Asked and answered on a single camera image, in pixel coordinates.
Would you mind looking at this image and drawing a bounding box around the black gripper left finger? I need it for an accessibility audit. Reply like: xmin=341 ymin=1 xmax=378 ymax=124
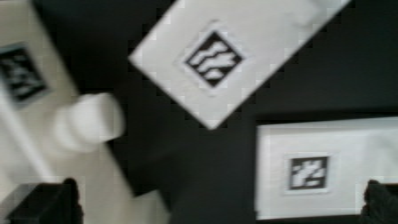
xmin=3 ymin=178 xmax=81 ymax=224

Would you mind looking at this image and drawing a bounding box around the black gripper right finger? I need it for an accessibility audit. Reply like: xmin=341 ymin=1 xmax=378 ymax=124
xmin=358 ymin=180 xmax=398 ymax=224

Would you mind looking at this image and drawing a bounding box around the white cabinet door with knob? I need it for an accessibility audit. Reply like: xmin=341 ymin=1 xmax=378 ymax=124
xmin=0 ymin=0 xmax=168 ymax=224

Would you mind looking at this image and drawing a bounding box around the white cabinet door panel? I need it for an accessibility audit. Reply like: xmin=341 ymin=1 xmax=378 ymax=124
xmin=129 ymin=0 xmax=351 ymax=129

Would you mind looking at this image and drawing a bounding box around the white cabinet top block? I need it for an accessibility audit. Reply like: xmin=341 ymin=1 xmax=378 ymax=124
xmin=254 ymin=117 xmax=398 ymax=220

